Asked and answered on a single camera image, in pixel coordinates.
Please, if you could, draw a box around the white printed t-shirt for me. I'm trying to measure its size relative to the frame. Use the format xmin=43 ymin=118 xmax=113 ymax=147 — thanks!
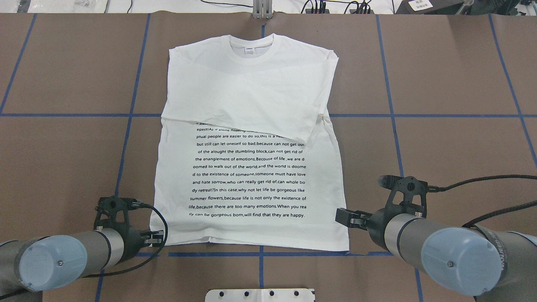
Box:
xmin=150 ymin=34 xmax=349 ymax=252

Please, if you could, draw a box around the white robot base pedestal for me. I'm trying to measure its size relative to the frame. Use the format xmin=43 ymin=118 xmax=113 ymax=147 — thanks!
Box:
xmin=205 ymin=288 xmax=316 ymax=302

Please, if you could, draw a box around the clear plastic sheet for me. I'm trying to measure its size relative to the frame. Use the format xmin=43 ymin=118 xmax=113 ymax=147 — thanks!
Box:
xmin=16 ymin=0 xmax=109 ymax=13

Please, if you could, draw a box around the aluminium frame post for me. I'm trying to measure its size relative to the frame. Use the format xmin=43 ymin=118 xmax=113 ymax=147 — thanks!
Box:
xmin=253 ymin=0 xmax=274 ymax=19

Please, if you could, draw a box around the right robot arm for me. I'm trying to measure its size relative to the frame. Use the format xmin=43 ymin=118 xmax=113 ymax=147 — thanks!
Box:
xmin=379 ymin=213 xmax=537 ymax=302

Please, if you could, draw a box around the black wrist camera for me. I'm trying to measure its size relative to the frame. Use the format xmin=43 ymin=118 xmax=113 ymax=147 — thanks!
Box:
xmin=93 ymin=196 xmax=142 ymax=233
xmin=378 ymin=174 xmax=441 ymax=220

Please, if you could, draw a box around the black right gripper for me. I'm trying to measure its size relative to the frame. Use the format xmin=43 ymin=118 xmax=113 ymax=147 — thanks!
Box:
xmin=335 ymin=208 xmax=397 ymax=249

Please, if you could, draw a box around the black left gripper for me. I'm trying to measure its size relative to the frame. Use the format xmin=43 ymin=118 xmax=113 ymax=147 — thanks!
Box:
xmin=122 ymin=226 xmax=165 ymax=258

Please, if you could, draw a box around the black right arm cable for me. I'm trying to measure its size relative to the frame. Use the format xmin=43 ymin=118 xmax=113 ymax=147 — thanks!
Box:
xmin=428 ymin=174 xmax=537 ymax=229

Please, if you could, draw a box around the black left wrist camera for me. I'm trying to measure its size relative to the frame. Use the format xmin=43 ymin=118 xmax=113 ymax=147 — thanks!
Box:
xmin=93 ymin=196 xmax=142 ymax=233

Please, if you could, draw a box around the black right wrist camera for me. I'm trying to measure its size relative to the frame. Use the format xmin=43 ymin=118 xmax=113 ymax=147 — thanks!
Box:
xmin=378 ymin=174 xmax=441 ymax=220

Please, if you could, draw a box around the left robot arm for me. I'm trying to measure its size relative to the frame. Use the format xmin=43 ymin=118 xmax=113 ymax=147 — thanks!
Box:
xmin=0 ymin=226 xmax=166 ymax=299

